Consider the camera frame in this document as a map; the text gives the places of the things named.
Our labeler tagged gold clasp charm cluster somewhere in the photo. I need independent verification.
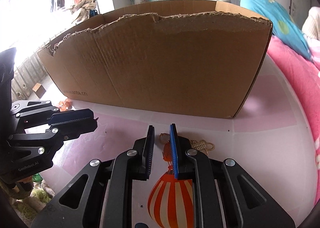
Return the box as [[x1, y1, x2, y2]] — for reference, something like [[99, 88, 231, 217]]
[[159, 133, 215, 155]]

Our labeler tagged person's left hand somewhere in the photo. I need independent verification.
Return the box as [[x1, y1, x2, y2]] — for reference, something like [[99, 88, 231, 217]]
[[15, 176, 33, 191]]

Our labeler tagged small brown box on floor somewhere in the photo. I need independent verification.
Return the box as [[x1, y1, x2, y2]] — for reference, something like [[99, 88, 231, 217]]
[[32, 82, 46, 98]]

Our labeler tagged clothes pile on rack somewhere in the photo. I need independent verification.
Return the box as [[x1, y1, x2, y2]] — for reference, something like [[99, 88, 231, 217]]
[[71, 0, 97, 24]]

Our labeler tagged brown cardboard box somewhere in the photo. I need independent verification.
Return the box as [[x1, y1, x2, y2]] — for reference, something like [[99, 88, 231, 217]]
[[37, 0, 273, 119]]

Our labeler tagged pink floral blanket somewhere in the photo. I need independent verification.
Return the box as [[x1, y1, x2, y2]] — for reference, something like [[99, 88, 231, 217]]
[[266, 34, 320, 206]]

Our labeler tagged blue patterned pillow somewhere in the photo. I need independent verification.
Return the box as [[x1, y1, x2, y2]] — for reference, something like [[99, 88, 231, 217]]
[[240, 0, 312, 61]]

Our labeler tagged person in white sweater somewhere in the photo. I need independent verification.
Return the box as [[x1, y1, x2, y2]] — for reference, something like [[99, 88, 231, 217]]
[[302, 6, 320, 40]]

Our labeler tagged pink orange bead bracelet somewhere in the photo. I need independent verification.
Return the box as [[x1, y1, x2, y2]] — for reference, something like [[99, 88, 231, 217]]
[[58, 98, 73, 112]]

